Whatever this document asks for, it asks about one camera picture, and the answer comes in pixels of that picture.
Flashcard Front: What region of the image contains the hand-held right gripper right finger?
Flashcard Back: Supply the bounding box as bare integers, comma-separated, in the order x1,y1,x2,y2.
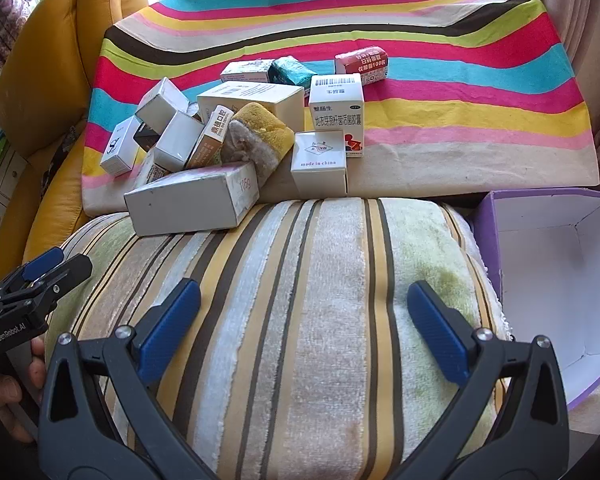
406,280,571,480

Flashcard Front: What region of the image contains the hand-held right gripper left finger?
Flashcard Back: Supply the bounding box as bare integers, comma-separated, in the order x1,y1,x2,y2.
39,277,221,480

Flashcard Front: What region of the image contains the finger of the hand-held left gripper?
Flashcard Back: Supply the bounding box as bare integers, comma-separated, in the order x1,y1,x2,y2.
0,246,67,292
0,254,93,319

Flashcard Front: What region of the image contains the long white box pink side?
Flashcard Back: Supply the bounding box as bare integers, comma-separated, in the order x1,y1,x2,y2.
124,161,259,237

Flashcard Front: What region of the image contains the small white box black logo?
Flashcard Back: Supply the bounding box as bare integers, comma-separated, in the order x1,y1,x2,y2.
99,115,146,177

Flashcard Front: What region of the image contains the white box grey print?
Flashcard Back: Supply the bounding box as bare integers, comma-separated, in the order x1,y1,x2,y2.
131,147,173,192

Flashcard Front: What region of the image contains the purple cardboard box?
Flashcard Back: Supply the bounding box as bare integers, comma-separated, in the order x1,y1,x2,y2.
472,187,600,411

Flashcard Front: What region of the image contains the plain white box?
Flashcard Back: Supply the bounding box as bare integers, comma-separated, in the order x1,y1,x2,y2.
135,77,191,133
154,110,206,172

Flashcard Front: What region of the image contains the orange brown box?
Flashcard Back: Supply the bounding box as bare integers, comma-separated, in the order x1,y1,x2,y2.
185,106,231,170

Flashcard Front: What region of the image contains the white box diamond logo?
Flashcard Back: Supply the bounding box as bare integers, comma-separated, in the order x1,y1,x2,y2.
290,130,349,197

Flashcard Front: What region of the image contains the yellow sponge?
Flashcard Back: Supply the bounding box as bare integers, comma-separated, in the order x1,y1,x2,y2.
219,102,295,187

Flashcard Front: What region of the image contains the white medicine box red figure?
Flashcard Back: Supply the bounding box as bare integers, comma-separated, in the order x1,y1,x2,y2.
308,74,366,159

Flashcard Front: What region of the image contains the large beige box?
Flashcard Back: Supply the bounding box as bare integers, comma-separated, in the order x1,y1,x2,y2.
197,81,305,133

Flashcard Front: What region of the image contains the white box green print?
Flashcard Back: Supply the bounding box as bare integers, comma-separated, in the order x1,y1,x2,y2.
220,59,276,84

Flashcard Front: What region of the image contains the red and white box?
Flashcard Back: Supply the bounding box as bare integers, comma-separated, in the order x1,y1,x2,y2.
334,50,392,86

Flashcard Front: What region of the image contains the teal green box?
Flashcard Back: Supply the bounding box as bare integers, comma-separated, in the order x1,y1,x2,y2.
268,56,319,87

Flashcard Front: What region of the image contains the person's left hand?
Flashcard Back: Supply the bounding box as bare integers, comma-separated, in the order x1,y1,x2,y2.
0,335,48,443

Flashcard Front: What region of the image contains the white drawer cabinet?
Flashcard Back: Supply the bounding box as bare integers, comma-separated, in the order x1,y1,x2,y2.
0,127,31,266

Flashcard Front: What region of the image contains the dark cloth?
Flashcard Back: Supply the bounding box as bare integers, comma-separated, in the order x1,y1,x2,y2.
37,120,88,196

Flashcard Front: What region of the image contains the striped plush towel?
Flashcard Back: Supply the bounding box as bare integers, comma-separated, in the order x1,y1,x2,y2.
45,197,511,480

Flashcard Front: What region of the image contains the yellow armchair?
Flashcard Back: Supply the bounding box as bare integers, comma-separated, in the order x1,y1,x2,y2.
0,0,151,281

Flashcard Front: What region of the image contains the floral curtain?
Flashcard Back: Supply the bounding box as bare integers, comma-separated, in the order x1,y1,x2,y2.
0,0,48,106

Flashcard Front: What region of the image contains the colourful striped cloth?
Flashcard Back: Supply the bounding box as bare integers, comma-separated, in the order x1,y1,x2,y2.
81,0,600,216

